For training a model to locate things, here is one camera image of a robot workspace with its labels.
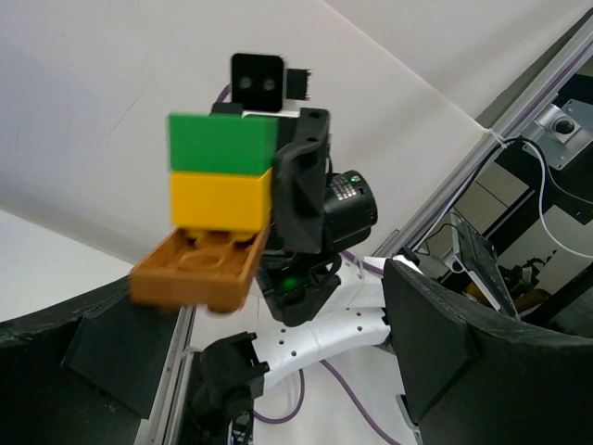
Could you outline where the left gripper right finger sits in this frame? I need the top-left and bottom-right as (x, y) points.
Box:
(383, 260), (592, 444)

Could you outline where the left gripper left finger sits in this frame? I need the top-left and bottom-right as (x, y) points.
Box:
(1, 277), (179, 444)

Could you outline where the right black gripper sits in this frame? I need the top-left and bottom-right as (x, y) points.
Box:
(271, 108), (330, 254)

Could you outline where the green curved lego brick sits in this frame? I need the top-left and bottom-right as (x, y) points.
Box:
(168, 113), (278, 176)

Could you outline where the yellow lego brick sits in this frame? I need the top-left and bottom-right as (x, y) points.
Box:
(170, 171), (271, 234)

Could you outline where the long brown lego plate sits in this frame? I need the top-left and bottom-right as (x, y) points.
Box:
(129, 226), (270, 314)

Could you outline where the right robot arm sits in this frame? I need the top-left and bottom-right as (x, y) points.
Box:
(180, 108), (389, 444)

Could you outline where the aluminium front rail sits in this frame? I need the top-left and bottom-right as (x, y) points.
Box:
(134, 308), (196, 445)

